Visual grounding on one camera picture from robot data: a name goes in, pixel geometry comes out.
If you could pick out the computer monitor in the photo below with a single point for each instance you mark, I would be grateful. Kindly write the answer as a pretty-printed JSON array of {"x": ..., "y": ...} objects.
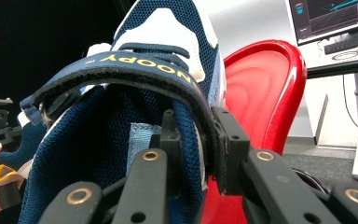
[{"x": 332, "y": 15}]

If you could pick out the red and black shoe rack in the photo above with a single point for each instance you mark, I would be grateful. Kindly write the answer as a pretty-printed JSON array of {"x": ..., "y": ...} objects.
[{"x": 261, "y": 93}]

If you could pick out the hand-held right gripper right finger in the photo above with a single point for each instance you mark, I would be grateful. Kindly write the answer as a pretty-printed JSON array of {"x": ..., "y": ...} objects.
[{"x": 231, "y": 149}]

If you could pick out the black keyboard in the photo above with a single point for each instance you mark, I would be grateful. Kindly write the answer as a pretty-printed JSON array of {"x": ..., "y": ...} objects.
[{"x": 351, "y": 43}]

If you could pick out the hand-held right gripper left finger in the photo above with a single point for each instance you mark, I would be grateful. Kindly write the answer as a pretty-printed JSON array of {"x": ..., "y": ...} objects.
[{"x": 173, "y": 155}]

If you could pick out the navy and white sneaker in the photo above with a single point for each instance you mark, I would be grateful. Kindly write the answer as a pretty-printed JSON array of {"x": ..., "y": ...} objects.
[
  {"x": 21, "y": 149},
  {"x": 99, "y": 140}
]

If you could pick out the white desk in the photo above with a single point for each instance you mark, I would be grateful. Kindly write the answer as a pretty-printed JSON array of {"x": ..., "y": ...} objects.
[{"x": 320, "y": 59}]

